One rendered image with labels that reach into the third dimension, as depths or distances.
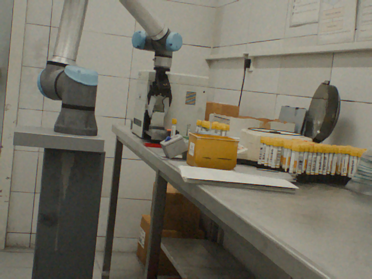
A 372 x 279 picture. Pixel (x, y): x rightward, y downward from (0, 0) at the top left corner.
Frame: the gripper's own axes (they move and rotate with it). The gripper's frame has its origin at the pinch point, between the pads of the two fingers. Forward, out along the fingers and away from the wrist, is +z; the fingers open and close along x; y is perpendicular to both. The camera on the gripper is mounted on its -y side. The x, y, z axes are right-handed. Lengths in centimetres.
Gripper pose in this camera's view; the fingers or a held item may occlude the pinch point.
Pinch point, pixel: (157, 115)
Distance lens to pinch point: 256.8
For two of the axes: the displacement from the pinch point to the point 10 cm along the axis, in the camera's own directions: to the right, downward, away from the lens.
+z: -1.1, 9.9, 0.8
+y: -2.4, -1.0, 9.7
